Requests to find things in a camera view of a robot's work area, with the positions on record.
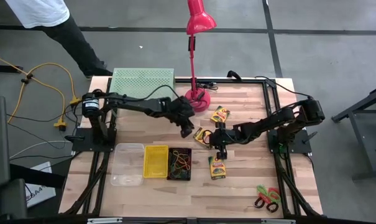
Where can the orange rubber band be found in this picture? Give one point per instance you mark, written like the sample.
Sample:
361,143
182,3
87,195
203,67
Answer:
175,153

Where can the yellow plastic basket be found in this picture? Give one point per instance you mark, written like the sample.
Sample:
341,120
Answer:
156,161

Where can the silver metal bracket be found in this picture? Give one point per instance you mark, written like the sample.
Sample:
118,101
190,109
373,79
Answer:
277,221
103,221

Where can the black plastic basket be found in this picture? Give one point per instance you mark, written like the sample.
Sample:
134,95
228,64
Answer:
179,149

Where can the black table clamp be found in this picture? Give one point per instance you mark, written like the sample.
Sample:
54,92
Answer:
234,74

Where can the white printed box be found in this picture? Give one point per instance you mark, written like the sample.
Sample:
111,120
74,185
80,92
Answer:
40,196

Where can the colourful rubber band bundle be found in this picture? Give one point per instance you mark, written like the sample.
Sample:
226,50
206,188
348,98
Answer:
176,170

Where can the black equipment stand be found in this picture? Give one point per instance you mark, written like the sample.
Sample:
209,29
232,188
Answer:
7,199

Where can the yellow crayon box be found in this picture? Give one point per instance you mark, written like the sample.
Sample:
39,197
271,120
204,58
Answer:
217,168
199,134
220,114

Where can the black stand foot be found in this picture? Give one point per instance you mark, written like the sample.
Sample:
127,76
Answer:
4,68

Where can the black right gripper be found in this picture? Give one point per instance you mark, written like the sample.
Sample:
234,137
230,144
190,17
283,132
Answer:
223,137

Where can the clear plastic container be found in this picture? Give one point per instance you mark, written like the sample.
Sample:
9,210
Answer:
127,165

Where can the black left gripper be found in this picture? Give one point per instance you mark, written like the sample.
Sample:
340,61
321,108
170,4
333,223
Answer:
181,112

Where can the black side table frame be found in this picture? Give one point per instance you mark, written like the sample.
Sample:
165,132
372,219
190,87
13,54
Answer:
361,137

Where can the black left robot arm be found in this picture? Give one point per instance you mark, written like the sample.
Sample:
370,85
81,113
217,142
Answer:
138,104

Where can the person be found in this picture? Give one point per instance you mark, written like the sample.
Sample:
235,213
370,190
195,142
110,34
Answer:
35,12

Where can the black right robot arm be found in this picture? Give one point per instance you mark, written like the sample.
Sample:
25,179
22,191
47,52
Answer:
268,123

